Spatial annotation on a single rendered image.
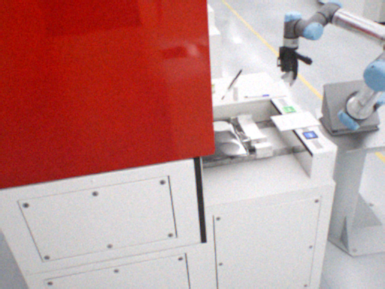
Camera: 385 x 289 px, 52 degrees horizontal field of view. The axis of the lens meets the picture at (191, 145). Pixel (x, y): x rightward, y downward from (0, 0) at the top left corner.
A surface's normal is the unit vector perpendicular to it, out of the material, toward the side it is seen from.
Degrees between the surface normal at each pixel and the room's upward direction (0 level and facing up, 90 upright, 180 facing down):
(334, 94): 46
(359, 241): 0
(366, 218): 90
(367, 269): 0
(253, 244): 90
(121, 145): 90
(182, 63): 90
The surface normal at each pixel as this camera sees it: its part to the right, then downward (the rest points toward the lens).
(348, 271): -0.07, -0.83
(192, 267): 0.17, 0.53
